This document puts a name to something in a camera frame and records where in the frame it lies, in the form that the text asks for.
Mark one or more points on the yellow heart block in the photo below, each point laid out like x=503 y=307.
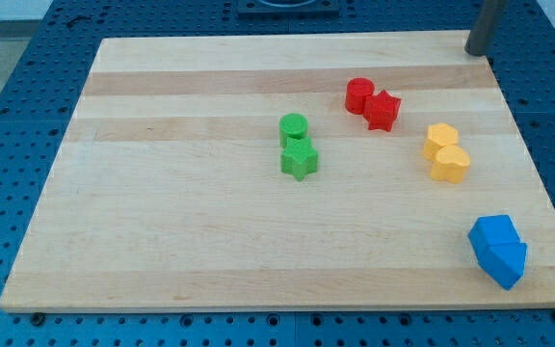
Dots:
x=451 y=163

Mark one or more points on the green star block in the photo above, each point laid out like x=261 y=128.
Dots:
x=299 y=158

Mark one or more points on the green cylinder block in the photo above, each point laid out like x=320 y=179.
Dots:
x=292 y=125

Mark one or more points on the light wooden board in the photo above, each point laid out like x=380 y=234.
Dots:
x=166 y=194

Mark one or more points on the red cylinder block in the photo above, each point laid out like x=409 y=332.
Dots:
x=357 y=91

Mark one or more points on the red star block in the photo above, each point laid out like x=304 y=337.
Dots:
x=381 y=111

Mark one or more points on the yellow hexagon block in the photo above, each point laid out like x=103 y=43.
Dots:
x=439 y=135

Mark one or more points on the blue cube block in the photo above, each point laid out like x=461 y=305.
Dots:
x=490 y=231

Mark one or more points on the blue triangle block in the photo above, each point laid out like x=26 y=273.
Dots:
x=505 y=263

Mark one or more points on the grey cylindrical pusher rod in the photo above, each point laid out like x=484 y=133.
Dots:
x=483 y=31

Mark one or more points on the dark robot base mount plate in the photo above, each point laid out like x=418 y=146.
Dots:
x=268 y=8

